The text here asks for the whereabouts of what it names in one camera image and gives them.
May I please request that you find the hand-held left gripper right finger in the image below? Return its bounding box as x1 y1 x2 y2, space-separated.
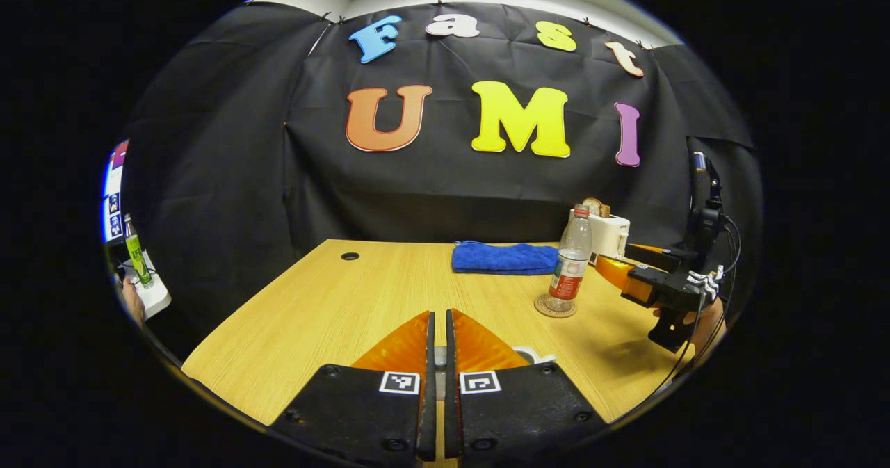
443 308 610 466

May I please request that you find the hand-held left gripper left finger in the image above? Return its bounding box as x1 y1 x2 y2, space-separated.
270 309 437 466

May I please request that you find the clear plastic water bottle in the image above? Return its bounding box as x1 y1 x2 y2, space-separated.
548 204 593 313

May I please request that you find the round wooden coaster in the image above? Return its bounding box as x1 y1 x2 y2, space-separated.
533 293 579 319

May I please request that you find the green bottle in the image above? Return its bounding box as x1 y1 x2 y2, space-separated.
124 214 153 289

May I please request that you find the white toaster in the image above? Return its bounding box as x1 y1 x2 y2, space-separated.
569 207 631 261

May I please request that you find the blue towel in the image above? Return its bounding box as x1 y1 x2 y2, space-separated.
452 241 560 276

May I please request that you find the black backdrop cloth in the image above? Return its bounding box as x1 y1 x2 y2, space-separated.
122 0 762 357

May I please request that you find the white box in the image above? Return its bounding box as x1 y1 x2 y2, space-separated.
117 251 172 320

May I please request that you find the computer monitor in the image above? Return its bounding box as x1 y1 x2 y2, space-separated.
102 139 131 244

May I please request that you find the black cable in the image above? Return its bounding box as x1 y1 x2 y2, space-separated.
657 216 743 389

